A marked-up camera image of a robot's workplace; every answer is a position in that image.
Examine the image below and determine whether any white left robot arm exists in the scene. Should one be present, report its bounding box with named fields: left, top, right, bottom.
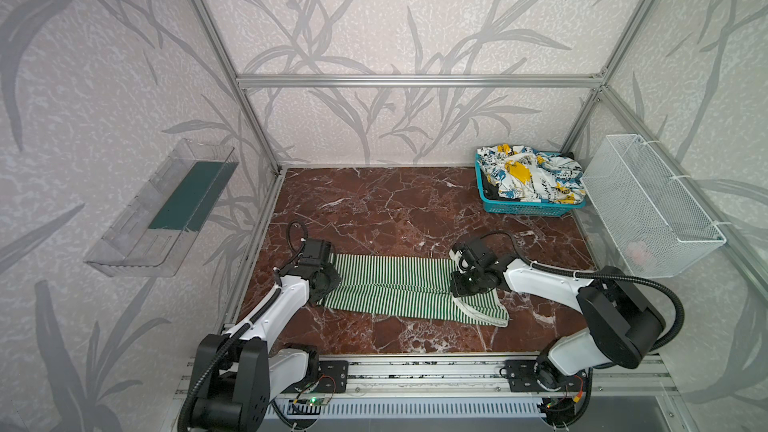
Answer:
left=176, top=262, right=341, bottom=431

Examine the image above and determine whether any white yellow blue printed garment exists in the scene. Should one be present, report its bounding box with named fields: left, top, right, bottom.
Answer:
left=475, top=144, right=586, bottom=205

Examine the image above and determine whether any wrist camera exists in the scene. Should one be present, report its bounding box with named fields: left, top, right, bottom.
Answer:
left=449, top=238, right=498, bottom=274
left=297, top=239, right=333, bottom=268

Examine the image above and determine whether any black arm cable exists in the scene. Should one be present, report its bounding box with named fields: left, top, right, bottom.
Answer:
left=473, top=230, right=686, bottom=352
left=176, top=220, right=310, bottom=432

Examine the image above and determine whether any green white striped shirt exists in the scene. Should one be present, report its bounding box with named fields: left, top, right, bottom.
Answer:
left=321, top=254, right=509, bottom=328

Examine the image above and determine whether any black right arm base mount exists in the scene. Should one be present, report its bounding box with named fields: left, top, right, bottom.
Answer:
left=499, top=359, right=587, bottom=395

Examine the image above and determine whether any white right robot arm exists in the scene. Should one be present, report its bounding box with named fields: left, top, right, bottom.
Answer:
left=450, top=251, right=666, bottom=391

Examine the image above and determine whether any teal plastic laundry basket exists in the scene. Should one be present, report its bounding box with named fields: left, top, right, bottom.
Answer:
left=475, top=156, right=588, bottom=217

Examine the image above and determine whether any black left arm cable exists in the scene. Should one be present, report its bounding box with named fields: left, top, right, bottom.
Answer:
left=176, top=220, right=310, bottom=432

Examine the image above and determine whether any white wire mesh basket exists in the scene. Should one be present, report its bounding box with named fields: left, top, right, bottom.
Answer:
left=582, top=134, right=727, bottom=279

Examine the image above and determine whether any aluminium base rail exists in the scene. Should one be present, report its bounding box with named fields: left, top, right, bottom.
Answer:
left=170, top=353, right=679, bottom=421

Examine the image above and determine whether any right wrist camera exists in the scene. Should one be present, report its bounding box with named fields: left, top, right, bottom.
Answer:
left=449, top=238, right=498, bottom=274

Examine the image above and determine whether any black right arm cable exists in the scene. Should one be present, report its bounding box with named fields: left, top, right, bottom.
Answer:
left=473, top=230, right=686, bottom=352

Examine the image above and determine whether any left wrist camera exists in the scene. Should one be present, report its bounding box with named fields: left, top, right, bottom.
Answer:
left=297, top=239, right=333, bottom=268

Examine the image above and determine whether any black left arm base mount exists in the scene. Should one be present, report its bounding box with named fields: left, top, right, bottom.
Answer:
left=284, top=360, right=350, bottom=394

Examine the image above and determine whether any clear plastic wall tray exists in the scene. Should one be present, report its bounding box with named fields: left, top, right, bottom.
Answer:
left=84, top=139, right=239, bottom=278

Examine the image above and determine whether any aluminium frame crossbar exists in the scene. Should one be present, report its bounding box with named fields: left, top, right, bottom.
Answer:
left=236, top=74, right=602, bottom=89

